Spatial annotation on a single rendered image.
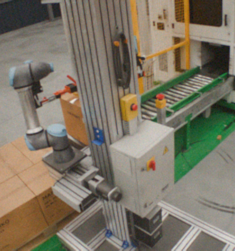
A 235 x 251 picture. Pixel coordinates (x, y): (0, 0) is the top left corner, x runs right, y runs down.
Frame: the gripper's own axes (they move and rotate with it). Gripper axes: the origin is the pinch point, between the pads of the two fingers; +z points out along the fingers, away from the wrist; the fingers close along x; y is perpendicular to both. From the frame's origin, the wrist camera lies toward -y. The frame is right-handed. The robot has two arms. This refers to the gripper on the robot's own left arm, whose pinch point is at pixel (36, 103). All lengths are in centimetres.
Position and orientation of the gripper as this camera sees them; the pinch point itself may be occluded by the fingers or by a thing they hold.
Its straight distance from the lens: 233.0
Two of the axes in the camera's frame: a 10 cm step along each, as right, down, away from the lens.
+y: 7.4, -4.2, 5.3
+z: 1.0, 8.5, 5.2
